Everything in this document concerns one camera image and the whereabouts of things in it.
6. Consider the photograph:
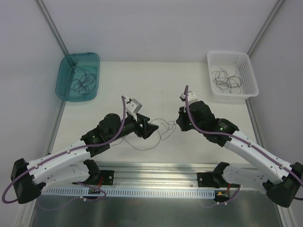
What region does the thin black cable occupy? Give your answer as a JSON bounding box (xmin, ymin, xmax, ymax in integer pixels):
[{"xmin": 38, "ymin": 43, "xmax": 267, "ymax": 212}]
[
  {"xmin": 211, "ymin": 67, "xmax": 243, "ymax": 95},
  {"xmin": 68, "ymin": 67, "xmax": 98, "ymax": 96}
]

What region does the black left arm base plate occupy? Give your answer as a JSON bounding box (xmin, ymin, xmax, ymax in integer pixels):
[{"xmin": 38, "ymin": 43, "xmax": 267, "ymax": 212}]
[{"xmin": 97, "ymin": 170, "xmax": 115, "ymax": 186}]

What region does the left aluminium frame post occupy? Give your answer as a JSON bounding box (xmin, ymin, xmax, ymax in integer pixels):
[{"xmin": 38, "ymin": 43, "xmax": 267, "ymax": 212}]
[{"xmin": 35, "ymin": 0, "xmax": 70, "ymax": 56}]

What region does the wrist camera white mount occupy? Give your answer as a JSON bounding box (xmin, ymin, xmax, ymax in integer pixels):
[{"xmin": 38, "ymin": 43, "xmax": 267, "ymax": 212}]
[
  {"xmin": 179, "ymin": 91, "xmax": 198, "ymax": 105},
  {"xmin": 125, "ymin": 97, "xmax": 142, "ymax": 121}
]

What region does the aluminium mounting rail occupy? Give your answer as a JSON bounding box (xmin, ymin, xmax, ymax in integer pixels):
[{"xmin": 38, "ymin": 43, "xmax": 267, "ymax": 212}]
[{"xmin": 96, "ymin": 161, "xmax": 216, "ymax": 189}]

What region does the right aluminium frame post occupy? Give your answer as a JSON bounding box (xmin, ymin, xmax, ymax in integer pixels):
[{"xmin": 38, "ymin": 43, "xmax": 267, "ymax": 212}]
[{"xmin": 247, "ymin": 0, "xmax": 287, "ymax": 57}]

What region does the aluminium frame post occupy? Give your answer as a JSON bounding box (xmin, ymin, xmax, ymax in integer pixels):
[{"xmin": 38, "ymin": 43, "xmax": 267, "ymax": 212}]
[
  {"xmin": 35, "ymin": 0, "xmax": 70, "ymax": 56},
  {"xmin": 247, "ymin": 0, "xmax": 287, "ymax": 57}
]

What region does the teal plastic bin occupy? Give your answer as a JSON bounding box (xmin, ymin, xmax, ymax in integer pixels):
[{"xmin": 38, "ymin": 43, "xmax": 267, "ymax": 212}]
[{"xmin": 55, "ymin": 52, "xmax": 100, "ymax": 102}]

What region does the white slotted cable duct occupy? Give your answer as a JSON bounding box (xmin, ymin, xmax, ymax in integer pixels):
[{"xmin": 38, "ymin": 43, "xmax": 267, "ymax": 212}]
[{"xmin": 42, "ymin": 186, "xmax": 215, "ymax": 199}]

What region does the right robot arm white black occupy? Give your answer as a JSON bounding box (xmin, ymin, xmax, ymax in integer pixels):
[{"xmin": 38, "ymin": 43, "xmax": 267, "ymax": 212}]
[{"xmin": 177, "ymin": 98, "xmax": 303, "ymax": 208}]

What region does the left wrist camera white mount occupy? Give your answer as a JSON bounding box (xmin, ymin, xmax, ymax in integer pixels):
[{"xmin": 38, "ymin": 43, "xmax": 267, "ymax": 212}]
[{"xmin": 125, "ymin": 97, "xmax": 142, "ymax": 121}]

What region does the white perforated plastic basket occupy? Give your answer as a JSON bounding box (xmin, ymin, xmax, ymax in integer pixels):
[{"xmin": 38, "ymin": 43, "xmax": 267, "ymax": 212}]
[{"xmin": 207, "ymin": 51, "xmax": 259, "ymax": 104}]

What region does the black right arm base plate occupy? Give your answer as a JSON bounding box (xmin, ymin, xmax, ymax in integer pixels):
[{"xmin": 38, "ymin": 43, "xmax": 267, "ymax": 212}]
[{"xmin": 196, "ymin": 172, "xmax": 215, "ymax": 188}]

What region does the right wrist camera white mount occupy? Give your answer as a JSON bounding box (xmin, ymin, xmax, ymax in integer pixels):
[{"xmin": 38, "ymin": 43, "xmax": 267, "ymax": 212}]
[{"xmin": 179, "ymin": 91, "xmax": 198, "ymax": 105}]

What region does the purple cable bundle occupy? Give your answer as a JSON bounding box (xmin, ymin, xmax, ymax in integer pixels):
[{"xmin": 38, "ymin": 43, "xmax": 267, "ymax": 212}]
[{"xmin": 111, "ymin": 118, "xmax": 179, "ymax": 151}]

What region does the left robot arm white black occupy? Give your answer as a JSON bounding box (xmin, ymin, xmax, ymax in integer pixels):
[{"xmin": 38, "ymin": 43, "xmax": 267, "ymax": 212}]
[{"xmin": 10, "ymin": 113, "xmax": 159, "ymax": 204}]

